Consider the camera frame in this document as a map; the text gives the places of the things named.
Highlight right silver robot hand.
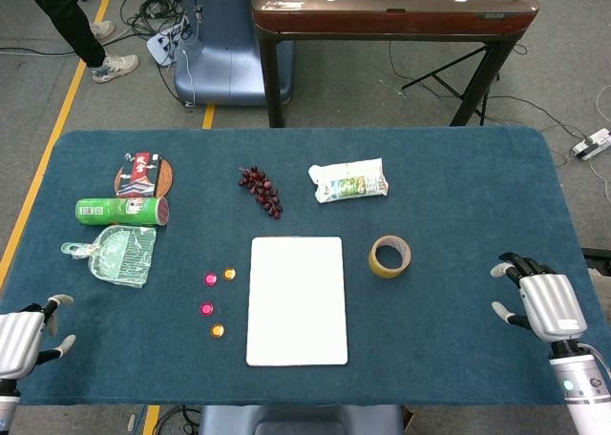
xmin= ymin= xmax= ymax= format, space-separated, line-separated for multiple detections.
xmin=490 ymin=252 xmax=589 ymax=344

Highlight green dustpan in plastic wrap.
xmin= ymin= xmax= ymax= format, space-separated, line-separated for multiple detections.
xmin=60 ymin=224 xmax=158 ymax=289

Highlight brown mahjong table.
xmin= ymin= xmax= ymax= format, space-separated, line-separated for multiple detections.
xmin=251 ymin=0 xmax=540 ymax=129

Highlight red black printed box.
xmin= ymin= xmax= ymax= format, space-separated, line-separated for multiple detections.
xmin=116 ymin=152 xmax=166 ymax=198

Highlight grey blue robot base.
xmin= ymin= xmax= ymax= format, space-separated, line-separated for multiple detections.
xmin=198 ymin=404 xmax=406 ymax=435

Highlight tangled black cables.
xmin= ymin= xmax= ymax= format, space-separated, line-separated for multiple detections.
xmin=107 ymin=0 xmax=192 ymax=43

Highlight dark red grape bunch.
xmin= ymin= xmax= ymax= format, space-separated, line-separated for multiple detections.
xmin=238 ymin=164 xmax=284 ymax=220

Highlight long black floor cable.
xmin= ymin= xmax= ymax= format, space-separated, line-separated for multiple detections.
xmin=389 ymin=41 xmax=588 ymax=143

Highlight white power strip black plug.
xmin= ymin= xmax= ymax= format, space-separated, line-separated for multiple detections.
xmin=571 ymin=128 xmax=611 ymax=160

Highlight white green snack bag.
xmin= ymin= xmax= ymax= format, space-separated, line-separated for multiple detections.
xmin=307 ymin=157 xmax=390 ymax=204

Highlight yellow packing tape roll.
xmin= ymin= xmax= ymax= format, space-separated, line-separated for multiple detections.
xmin=368 ymin=235 xmax=412 ymax=280

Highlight white rectangular board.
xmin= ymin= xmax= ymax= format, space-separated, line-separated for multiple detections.
xmin=245 ymin=236 xmax=349 ymax=367

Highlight round woven coaster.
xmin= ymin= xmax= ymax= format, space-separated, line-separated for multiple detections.
xmin=113 ymin=156 xmax=174 ymax=200

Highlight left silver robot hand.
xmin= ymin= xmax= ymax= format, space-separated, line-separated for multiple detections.
xmin=0 ymin=294 xmax=76 ymax=382

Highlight blue table cloth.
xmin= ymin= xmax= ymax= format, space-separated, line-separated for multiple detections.
xmin=0 ymin=127 xmax=596 ymax=406

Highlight green chips can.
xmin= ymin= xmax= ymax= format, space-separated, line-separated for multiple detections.
xmin=74 ymin=196 xmax=171 ymax=228

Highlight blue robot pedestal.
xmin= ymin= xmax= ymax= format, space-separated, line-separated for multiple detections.
xmin=173 ymin=0 xmax=295 ymax=107

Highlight standing person in black trousers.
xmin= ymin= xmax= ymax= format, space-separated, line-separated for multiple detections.
xmin=19 ymin=0 xmax=140 ymax=84

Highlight white power strip with plugs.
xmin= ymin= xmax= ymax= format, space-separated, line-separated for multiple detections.
xmin=145 ymin=22 xmax=192 ymax=67

